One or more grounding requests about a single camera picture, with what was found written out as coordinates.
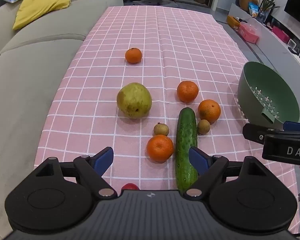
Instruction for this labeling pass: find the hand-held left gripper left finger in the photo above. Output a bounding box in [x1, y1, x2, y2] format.
[35, 147, 118, 197]

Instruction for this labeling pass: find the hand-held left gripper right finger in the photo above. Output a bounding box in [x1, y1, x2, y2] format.
[185, 147, 265, 197]

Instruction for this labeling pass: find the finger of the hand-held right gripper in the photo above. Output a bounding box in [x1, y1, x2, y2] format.
[283, 121, 300, 132]
[242, 123, 274, 145]

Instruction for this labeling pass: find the brown longan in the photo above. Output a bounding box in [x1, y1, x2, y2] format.
[197, 119, 211, 135]
[153, 122, 170, 137]

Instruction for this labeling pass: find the green colander bowl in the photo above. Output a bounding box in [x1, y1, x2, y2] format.
[237, 61, 300, 130]

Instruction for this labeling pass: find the green pear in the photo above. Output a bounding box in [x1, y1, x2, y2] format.
[116, 82, 152, 119]

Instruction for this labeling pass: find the small orange tangerine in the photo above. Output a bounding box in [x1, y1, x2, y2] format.
[125, 48, 143, 64]

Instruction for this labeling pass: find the green cucumber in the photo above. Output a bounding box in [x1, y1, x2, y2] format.
[175, 107, 199, 193]

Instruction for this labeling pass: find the red fruit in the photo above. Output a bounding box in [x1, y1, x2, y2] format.
[121, 183, 140, 191]

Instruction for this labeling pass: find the white low cabinet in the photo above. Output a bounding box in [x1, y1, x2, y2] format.
[227, 2, 300, 74]

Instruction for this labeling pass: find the magenta box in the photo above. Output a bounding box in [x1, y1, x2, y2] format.
[272, 26, 291, 44]

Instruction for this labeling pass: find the pink plastic box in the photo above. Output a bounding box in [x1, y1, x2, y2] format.
[237, 22, 260, 44]

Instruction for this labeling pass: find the grey-green sofa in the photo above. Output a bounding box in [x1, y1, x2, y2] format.
[0, 0, 124, 240]

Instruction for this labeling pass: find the orange cardboard box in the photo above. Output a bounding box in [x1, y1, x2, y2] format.
[227, 15, 242, 29]

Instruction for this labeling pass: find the pink checkered tablecloth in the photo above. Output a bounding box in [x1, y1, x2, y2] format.
[34, 5, 300, 233]

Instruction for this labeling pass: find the blue snack bag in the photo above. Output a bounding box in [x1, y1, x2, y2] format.
[248, 2, 260, 17]

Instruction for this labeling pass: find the green potted plant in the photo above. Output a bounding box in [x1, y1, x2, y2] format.
[259, 0, 287, 13]

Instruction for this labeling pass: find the yellow pillow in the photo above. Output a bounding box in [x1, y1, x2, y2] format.
[12, 0, 72, 31]

